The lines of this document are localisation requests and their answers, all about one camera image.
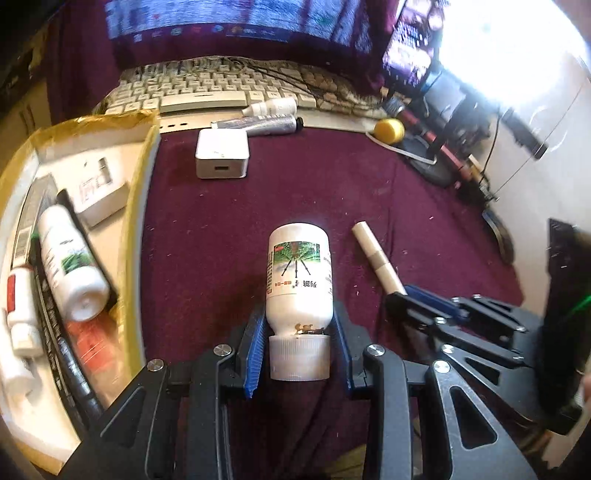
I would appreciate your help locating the computer monitor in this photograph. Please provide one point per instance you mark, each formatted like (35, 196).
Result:
(231, 18)

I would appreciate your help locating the maroon table cloth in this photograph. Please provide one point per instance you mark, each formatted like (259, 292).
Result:
(207, 230)

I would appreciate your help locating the white bottle green label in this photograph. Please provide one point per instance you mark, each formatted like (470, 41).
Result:
(298, 295)
(69, 263)

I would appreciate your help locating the black round-base stand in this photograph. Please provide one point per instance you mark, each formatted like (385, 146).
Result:
(429, 166)

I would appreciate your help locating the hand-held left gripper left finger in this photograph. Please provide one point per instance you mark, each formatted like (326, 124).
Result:
(255, 355)

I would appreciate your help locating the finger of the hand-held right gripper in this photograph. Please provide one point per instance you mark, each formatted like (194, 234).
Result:
(461, 341)
(438, 304)

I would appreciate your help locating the white square adapter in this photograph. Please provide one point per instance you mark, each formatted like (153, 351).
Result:
(222, 154)

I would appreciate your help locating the small white dropper bottle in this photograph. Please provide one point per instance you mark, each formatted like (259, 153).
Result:
(272, 107)

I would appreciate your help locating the white marker pen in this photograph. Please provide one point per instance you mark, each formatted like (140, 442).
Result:
(376, 258)

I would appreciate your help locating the black smartphone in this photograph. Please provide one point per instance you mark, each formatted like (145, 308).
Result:
(411, 46)

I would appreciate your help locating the grey tube black cap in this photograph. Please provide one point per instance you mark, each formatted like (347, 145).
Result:
(258, 124)

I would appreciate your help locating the small white bottle red label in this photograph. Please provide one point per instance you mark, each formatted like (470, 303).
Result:
(22, 304)

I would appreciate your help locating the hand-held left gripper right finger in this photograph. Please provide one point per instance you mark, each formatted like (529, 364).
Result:
(344, 355)

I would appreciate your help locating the clear plastic package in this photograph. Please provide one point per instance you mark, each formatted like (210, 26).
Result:
(90, 344)

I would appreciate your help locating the beige keyboard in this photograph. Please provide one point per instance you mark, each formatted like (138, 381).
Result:
(207, 87)

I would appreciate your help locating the maroon handheld microphone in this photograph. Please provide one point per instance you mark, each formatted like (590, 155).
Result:
(438, 143)

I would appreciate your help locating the bright lamp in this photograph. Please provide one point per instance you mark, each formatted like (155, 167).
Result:
(498, 27)

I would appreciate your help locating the cardboard tray yellow tape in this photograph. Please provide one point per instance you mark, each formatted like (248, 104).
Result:
(134, 161)

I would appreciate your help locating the black marker pen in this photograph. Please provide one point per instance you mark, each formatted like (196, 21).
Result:
(69, 369)

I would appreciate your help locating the beige cabinet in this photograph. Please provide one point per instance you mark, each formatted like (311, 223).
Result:
(21, 115)

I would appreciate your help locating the white plug charger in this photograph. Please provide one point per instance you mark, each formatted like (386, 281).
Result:
(99, 194)

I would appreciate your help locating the black computer mouse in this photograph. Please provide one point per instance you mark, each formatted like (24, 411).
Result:
(501, 237)

